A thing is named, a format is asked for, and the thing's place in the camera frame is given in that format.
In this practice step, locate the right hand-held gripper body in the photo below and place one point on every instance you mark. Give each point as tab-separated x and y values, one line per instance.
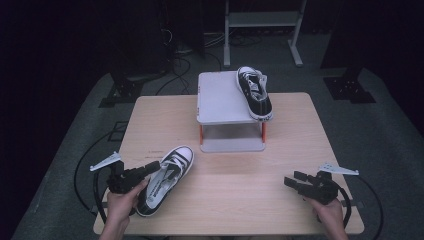
323	190

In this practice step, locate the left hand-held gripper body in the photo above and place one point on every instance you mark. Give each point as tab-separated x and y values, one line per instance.
125	180

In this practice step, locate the black and white canvas sneaker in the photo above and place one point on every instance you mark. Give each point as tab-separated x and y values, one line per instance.
163	186
258	100

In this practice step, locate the white two-tier shoe rack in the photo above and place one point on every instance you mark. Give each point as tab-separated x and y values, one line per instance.
220	100

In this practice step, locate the person's left hand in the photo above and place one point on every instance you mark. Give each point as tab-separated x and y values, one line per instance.
121	206

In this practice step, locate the person's right hand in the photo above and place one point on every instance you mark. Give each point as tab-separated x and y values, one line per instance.
330	216

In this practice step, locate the black stand base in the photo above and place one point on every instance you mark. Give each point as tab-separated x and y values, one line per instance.
121	91
348	88

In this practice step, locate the grey table bracket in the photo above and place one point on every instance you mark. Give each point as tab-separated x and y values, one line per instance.
95	209
356	204

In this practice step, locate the white metal desk frame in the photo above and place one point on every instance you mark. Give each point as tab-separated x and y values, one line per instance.
260	19

